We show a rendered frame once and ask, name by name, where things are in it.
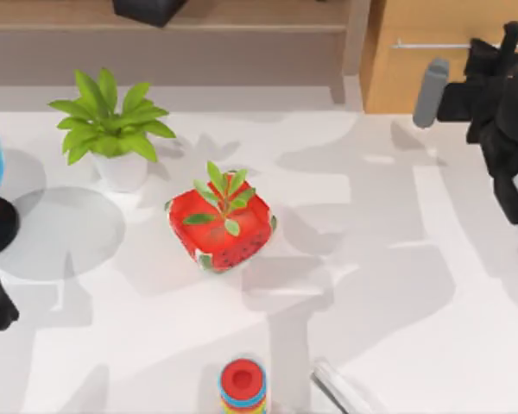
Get wooden cupboard door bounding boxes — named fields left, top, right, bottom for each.
left=360, top=0, right=518, bottom=115

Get long metal handle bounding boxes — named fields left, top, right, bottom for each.
left=391, top=38, right=518, bottom=50

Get white flat board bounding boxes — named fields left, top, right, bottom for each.
left=311, top=356, right=375, bottom=414

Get green plant in white pot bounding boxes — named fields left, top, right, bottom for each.
left=47, top=67, right=178, bottom=193

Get stack of coloured rings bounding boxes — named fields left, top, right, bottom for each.
left=217, top=357, right=269, bottom=414

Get wooden open shelf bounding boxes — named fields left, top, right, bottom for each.
left=0, top=0, right=371, bottom=104

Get black box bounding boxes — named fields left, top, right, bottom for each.
left=112, top=0, right=189, bottom=28

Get red watermelon plant pot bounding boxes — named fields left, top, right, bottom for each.
left=164, top=160, right=279, bottom=275

